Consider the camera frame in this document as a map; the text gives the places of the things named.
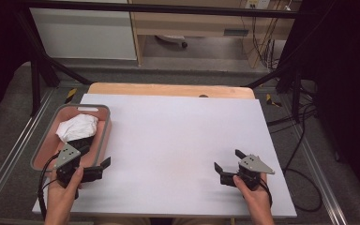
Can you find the black metal frame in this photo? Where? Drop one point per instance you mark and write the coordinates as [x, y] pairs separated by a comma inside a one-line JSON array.
[[40, 72]]

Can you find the pink basket with grey rim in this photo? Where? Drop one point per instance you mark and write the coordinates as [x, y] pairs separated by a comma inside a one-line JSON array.
[[103, 131]]

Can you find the light wooden desk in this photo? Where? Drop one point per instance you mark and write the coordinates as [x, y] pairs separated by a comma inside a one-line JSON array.
[[200, 25]]

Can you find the white cloth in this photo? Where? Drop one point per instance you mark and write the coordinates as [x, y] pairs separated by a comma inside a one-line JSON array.
[[76, 128]]

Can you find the white table board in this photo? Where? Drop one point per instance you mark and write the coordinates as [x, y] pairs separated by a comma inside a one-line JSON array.
[[168, 140]]

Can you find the white cabinet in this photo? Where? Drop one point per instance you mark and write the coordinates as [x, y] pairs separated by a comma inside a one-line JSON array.
[[84, 34]]

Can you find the white power strip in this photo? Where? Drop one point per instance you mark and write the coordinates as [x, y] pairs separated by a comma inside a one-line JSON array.
[[258, 3]]

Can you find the yellow black floor tape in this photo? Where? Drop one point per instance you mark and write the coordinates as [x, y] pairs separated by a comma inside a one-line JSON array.
[[70, 95], [272, 100]]

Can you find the aluminium floor rail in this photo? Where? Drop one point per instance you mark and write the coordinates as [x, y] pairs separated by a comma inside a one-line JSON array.
[[12, 153], [322, 175]]

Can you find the wooden table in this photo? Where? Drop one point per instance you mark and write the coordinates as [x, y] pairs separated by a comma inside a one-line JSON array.
[[168, 90]]

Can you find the person's right hand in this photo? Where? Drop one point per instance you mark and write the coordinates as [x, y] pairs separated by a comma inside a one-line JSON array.
[[253, 195]]

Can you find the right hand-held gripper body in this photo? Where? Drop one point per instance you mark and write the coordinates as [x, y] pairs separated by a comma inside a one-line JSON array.
[[251, 170]]

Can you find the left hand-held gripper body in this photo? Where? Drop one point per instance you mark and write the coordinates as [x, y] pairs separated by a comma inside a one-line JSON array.
[[66, 156]]

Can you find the person's left hand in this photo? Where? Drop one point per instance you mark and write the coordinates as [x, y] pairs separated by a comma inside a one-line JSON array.
[[61, 193]]

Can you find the office chair base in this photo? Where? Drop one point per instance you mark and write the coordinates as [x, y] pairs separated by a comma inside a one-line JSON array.
[[175, 39]]

